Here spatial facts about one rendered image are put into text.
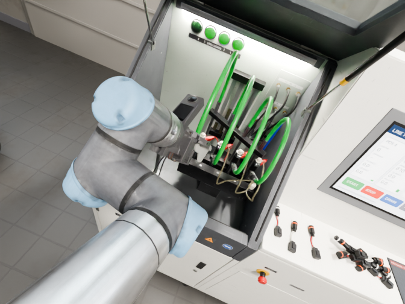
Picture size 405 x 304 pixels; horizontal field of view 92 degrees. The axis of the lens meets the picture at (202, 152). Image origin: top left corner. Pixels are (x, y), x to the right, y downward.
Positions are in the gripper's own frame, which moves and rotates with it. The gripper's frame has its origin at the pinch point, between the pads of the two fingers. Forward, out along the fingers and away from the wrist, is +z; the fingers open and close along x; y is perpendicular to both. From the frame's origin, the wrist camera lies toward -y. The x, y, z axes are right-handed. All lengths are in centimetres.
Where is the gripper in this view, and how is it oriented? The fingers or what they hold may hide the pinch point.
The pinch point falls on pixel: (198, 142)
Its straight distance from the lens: 59.5
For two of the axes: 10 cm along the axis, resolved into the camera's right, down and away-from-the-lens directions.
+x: 8.7, 3.8, -3.3
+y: -4.2, 9.1, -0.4
